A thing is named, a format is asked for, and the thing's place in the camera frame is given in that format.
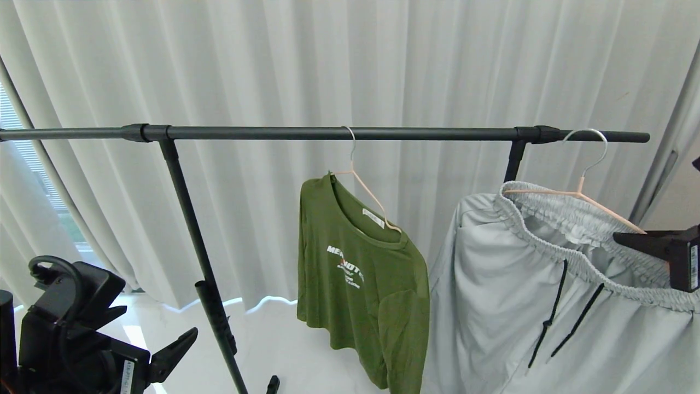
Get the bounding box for white curtain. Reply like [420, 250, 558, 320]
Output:
[0, 0, 700, 312]
[0, 140, 83, 307]

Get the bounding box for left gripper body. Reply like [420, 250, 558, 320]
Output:
[17, 312, 151, 394]

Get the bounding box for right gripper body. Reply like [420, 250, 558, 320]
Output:
[668, 224, 700, 293]

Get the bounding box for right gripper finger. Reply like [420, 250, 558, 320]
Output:
[612, 230, 674, 262]

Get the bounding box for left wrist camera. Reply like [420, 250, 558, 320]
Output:
[27, 262, 127, 332]

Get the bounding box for black clothes rack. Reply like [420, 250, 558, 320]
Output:
[0, 124, 650, 394]

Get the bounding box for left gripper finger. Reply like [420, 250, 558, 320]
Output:
[147, 327, 199, 385]

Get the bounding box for window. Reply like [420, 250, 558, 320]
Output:
[0, 82, 96, 252]

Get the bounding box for pink clothes hanger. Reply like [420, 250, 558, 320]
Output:
[331, 126, 403, 233]
[503, 129, 648, 235]

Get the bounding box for green t-shirt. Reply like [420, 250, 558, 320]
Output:
[297, 172, 431, 394]

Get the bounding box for pale grey shorts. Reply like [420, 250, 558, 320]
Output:
[421, 181, 700, 394]

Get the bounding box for black cable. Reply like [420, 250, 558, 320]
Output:
[28, 255, 84, 318]

